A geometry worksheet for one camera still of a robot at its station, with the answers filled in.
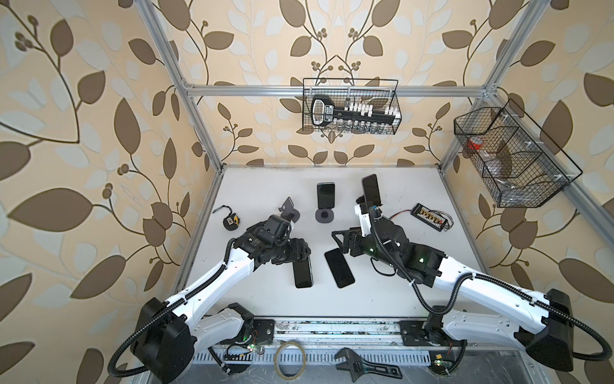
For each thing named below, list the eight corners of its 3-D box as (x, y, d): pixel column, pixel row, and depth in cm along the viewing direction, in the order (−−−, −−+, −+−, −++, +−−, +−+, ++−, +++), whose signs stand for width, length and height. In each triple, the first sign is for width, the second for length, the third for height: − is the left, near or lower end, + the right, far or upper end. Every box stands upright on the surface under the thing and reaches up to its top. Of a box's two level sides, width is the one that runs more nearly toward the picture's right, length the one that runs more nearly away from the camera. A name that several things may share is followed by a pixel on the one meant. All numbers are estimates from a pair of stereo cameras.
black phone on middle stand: (317, 214, 103) (316, 188, 90) (317, 207, 106) (316, 181, 92) (332, 214, 103) (335, 188, 90) (332, 207, 106) (334, 181, 92)
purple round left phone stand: (281, 217, 105) (278, 202, 96) (287, 210, 107) (285, 194, 99) (293, 223, 103) (291, 209, 94) (299, 216, 105) (298, 201, 97)
